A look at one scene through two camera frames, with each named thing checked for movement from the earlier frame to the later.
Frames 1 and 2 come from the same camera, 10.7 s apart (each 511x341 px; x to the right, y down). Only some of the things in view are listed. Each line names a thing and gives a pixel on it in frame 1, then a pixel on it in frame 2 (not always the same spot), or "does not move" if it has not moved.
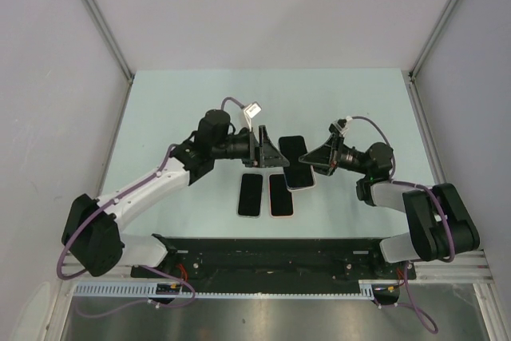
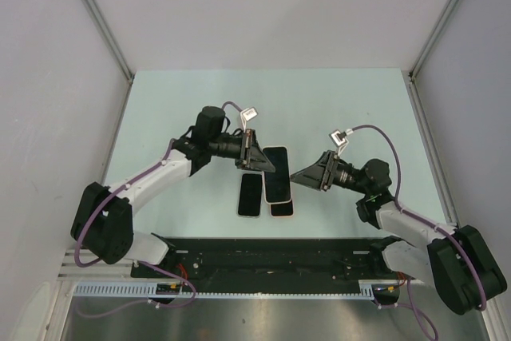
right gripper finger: (320, 155) -> (315, 173)
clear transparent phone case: (250, 200) does not move
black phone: (251, 195) does not move
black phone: (298, 173) -> (277, 183)
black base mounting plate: (271, 260) does not move
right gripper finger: (320, 168) -> (307, 179)
